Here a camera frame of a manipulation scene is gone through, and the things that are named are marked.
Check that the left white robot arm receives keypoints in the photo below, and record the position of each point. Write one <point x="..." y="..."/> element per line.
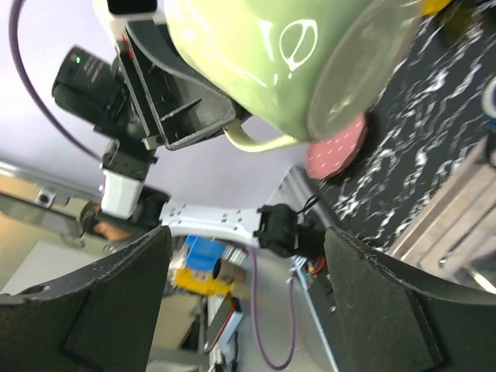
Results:
<point x="128" y="203"/>

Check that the yellow mug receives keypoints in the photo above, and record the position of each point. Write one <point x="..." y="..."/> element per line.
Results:
<point x="431" y="7"/>

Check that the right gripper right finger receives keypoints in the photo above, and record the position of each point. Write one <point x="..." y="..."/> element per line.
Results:
<point x="391" y="316"/>

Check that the light green mug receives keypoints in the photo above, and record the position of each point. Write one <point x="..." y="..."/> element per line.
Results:
<point x="307" y="68"/>

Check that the pink dotted plate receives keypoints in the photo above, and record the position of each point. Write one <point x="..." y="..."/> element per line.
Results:
<point x="331" y="157"/>

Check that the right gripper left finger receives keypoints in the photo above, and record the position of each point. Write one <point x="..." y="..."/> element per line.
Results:
<point x="101" y="317"/>

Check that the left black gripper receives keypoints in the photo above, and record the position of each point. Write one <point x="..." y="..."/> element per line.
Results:
<point x="186" y="108"/>

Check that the silver metal tray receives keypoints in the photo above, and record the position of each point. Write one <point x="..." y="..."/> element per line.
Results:
<point x="453" y="237"/>

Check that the dark blue mug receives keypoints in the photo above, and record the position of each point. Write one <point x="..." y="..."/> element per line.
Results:
<point x="488" y="103"/>

